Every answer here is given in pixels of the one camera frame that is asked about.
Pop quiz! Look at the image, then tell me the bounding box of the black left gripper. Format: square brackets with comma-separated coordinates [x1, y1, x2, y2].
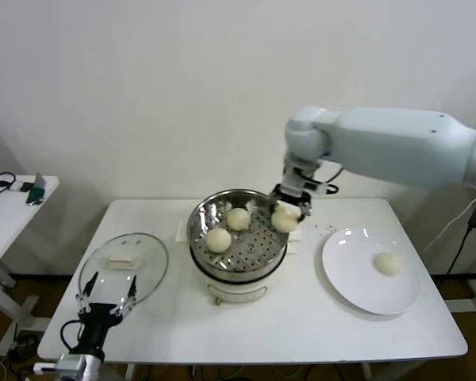
[75, 271, 140, 363]

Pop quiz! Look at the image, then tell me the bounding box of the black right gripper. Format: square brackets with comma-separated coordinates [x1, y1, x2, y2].
[267, 183, 314, 222]

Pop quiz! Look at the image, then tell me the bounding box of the white steamed baozi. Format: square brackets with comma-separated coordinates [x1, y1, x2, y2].
[270, 202, 302, 234]
[205, 228, 232, 254]
[372, 252, 405, 277]
[225, 207, 251, 233]

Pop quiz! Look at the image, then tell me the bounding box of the round glass pot lid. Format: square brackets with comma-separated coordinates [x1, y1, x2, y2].
[78, 233, 170, 311]

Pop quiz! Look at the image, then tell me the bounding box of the perforated steel steamer basket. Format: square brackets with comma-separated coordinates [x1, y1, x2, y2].
[175, 189, 304, 279]

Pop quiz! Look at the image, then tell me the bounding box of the large white plate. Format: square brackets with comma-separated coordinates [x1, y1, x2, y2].
[321, 228, 420, 317]

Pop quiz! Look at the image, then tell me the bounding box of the white electric cooking pot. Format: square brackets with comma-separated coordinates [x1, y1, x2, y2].
[190, 237, 298, 307]

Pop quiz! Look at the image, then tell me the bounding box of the floor power strip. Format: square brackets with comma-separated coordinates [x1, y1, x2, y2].
[7, 332, 40, 360]

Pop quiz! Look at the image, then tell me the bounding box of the green tool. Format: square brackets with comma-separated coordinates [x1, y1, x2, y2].
[26, 172, 48, 207]

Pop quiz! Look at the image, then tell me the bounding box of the white side table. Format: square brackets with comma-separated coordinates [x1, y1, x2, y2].
[0, 174, 60, 356]

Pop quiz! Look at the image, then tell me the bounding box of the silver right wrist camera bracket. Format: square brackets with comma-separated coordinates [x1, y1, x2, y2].
[301, 180, 328, 196]

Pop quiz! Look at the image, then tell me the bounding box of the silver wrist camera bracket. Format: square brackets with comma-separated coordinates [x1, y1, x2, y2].
[33, 354, 86, 376]
[301, 180, 328, 196]

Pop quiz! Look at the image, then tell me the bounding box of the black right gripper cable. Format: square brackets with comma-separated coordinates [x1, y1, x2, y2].
[319, 164, 345, 195]

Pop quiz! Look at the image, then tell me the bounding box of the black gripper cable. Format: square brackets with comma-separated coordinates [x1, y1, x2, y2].
[59, 319, 84, 350]
[319, 164, 345, 195]

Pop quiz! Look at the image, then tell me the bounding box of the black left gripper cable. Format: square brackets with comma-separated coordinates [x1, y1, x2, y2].
[59, 319, 84, 350]

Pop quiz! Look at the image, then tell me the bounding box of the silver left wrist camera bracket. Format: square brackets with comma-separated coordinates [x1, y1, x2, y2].
[33, 354, 86, 376]

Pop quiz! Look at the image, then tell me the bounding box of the black cable loop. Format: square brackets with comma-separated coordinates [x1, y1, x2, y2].
[0, 172, 19, 198]

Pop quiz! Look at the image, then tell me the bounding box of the white power cable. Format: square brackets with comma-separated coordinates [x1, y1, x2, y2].
[422, 189, 476, 253]

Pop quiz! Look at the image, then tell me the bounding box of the white desk base frame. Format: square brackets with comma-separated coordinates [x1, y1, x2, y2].
[436, 273, 476, 314]

